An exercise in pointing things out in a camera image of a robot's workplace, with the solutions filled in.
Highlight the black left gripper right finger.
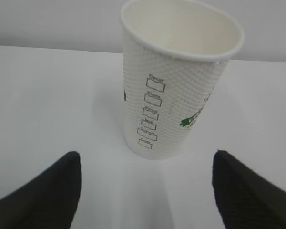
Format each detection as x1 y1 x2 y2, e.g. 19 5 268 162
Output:
212 150 286 229

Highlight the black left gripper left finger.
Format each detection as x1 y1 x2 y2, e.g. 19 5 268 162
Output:
0 151 82 229

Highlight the white paper coffee cup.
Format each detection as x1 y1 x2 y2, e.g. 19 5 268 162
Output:
121 0 244 160

